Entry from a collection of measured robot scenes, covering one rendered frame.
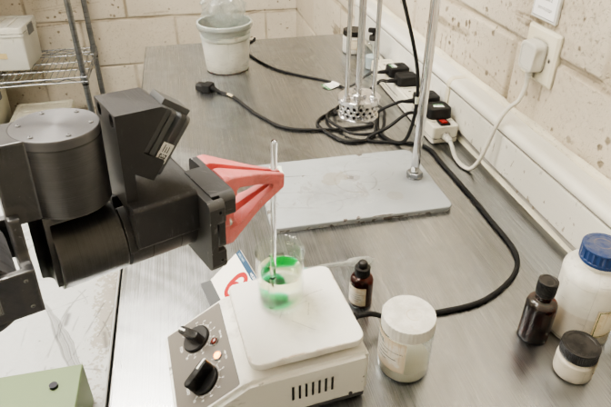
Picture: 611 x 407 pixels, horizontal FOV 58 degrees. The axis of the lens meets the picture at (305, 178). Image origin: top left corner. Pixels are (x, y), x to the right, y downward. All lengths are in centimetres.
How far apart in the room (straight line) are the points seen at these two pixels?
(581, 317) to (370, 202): 36
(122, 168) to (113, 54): 256
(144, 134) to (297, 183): 57
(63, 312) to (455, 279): 52
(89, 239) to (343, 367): 29
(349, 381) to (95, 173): 35
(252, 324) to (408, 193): 44
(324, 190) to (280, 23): 207
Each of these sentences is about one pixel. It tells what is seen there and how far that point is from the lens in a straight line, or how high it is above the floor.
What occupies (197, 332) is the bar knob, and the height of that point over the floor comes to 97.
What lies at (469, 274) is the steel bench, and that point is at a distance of 81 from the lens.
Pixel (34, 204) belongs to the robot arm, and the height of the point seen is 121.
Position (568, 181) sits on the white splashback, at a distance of 87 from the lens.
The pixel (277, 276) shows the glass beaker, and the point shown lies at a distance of 56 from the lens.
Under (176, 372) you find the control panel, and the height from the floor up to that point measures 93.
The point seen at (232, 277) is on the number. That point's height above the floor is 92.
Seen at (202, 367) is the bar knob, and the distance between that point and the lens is 59.
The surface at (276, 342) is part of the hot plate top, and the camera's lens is 57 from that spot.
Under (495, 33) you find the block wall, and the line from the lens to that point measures 110.
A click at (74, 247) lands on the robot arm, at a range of 42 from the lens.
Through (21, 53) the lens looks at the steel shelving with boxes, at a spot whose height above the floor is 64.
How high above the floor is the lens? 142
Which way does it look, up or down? 32 degrees down
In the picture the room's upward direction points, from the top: straight up
